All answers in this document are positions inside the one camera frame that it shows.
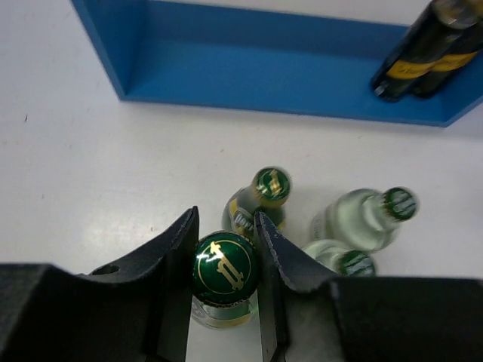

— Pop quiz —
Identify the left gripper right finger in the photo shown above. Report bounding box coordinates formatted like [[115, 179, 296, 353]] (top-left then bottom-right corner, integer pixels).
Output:
[[254, 213, 482, 361]]

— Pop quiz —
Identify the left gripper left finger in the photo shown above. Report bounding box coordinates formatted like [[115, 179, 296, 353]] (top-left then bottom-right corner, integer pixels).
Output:
[[1, 207, 199, 361]]

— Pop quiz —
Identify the clear glass bottle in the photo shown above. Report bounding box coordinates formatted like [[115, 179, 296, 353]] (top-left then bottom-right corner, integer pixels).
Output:
[[309, 186, 419, 253], [302, 239, 377, 277]]

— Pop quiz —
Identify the green Perrier bottle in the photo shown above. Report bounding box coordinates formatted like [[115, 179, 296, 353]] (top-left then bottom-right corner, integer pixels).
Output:
[[191, 231, 260, 330], [221, 166, 292, 240]]

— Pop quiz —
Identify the blue and yellow wooden shelf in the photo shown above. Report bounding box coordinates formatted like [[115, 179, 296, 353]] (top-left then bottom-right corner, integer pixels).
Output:
[[73, 1, 482, 127]]

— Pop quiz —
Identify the rear black yellow can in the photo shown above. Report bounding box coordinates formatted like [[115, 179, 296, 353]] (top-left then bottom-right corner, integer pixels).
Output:
[[411, 17, 482, 99]]

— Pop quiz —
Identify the black yellow can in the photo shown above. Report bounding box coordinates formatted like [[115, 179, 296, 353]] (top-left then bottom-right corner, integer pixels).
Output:
[[411, 17, 482, 99], [370, 1, 478, 102]]

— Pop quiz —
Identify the front black yellow can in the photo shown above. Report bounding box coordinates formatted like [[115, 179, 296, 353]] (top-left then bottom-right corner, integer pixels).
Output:
[[370, 1, 478, 102]]

